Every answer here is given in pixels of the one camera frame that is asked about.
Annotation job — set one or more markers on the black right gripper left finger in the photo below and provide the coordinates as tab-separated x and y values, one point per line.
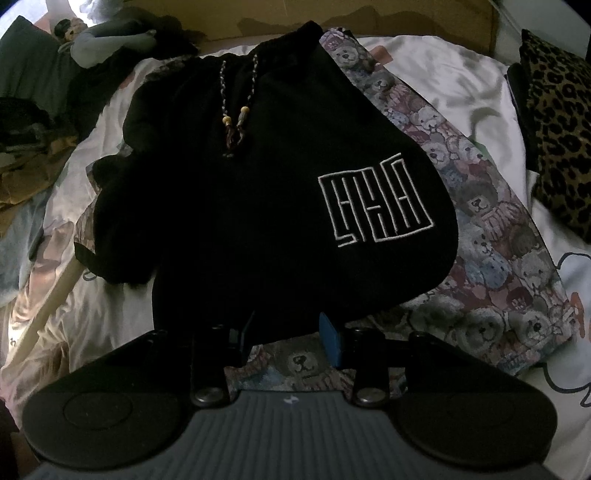
218	347

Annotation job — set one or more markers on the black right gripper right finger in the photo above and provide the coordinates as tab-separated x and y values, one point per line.
368	352

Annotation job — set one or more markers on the teddy bear print cloth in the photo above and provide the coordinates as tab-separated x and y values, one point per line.
502	301

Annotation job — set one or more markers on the black hoodie with white logo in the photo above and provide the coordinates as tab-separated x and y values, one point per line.
263	190

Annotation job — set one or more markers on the white printed bed sheet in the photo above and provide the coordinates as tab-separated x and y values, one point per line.
65	317

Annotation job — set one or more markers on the light blue fleece blanket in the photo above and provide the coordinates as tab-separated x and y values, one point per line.
19	245

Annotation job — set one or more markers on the mustard yellow cloth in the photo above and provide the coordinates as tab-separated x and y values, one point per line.
31	172

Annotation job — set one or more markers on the leopard print pillow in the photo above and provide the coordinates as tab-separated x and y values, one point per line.
551	87

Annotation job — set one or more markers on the dark green pillow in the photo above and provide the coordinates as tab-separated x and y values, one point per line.
32	68

